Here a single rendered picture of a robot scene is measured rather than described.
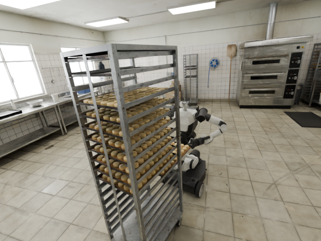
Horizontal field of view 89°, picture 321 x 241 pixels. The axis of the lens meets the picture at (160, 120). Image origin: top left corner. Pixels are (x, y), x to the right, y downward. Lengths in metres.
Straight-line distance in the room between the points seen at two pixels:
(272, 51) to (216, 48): 1.84
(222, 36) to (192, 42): 1.06
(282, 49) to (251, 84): 1.15
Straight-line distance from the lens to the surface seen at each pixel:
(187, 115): 2.01
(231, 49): 6.75
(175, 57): 1.34
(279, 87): 6.15
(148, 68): 1.10
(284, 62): 6.04
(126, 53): 0.97
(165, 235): 1.93
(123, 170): 1.20
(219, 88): 6.88
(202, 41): 6.80
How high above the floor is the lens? 1.73
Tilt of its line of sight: 20 degrees down
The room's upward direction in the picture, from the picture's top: 5 degrees counter-clockwise
